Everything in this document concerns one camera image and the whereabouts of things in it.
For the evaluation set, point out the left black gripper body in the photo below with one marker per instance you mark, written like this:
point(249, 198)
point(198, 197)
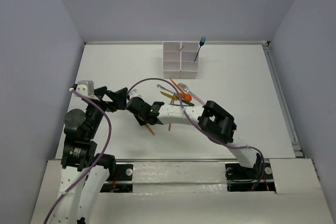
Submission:
point(102, 98)

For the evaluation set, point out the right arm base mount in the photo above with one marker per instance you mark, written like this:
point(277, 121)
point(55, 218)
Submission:
point(239, 181)

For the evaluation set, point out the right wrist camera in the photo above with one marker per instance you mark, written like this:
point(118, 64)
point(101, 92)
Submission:
point(134, 93)

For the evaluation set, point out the white right organizer container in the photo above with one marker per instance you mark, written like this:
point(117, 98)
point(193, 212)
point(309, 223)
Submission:
point(189, 65)

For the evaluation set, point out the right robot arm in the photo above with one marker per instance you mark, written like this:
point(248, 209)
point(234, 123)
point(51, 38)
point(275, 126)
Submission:
point(210, 119)

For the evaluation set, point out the orange spoon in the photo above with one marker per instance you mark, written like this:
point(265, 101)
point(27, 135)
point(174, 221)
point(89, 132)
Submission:
point(187, 97)

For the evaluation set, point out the silver fork pink handle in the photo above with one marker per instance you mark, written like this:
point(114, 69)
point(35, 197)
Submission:
point(187, 90)

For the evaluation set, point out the white organizer container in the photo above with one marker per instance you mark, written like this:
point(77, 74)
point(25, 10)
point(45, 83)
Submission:
point(189, 65)
point(171, 59)

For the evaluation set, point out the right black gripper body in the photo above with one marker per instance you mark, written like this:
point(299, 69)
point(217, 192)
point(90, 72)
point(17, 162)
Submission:
point(141, 120)

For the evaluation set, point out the gold knife green handle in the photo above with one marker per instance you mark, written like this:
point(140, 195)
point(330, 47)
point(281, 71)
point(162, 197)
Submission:
point(185, 102)

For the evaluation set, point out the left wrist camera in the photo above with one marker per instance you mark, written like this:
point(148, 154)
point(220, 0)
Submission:
point(84, 88)

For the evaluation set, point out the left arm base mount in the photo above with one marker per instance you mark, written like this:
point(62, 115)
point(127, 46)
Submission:
point(121, 181)

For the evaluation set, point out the white left organizer container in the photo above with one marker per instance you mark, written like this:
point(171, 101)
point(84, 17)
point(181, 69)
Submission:
point(171, 59)

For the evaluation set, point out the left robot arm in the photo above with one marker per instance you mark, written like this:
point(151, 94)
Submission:
point(83, 171)

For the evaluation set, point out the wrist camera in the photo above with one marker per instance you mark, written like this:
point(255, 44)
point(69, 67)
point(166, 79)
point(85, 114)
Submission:
point(134, 93)
point(84, 88)

